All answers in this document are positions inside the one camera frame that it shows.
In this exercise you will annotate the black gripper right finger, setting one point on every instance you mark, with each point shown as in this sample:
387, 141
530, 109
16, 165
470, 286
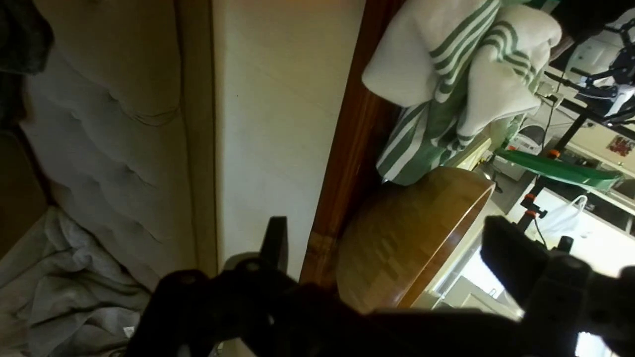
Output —
576, 310

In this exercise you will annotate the white plastic bag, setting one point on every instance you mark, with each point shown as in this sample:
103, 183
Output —
562, 220

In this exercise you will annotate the light grey blanket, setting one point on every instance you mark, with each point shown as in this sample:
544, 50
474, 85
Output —
60, 290

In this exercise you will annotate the large wooden bowl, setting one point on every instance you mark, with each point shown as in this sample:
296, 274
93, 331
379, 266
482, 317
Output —
403, 238

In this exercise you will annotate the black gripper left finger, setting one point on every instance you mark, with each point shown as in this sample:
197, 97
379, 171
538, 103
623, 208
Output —
218, 310

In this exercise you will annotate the green flat tray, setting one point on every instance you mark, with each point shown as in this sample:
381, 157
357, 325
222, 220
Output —
562, 171

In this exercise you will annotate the grey-brown tufted couch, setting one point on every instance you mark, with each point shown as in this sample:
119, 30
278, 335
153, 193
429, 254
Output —
119, 151

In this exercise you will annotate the white green striped towel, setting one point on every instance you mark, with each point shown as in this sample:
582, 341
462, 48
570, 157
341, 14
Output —
462, 72

